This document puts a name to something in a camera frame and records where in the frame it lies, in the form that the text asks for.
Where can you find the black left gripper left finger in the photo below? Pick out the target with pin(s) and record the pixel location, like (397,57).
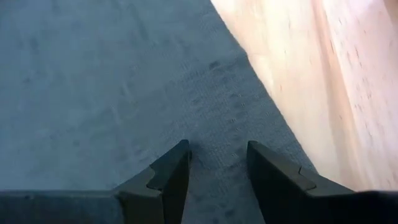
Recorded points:
(93,208)

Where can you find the dark grey towel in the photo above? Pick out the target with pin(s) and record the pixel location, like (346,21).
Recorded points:
(109,93)

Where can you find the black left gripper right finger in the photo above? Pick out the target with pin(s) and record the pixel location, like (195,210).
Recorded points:
(295,205)

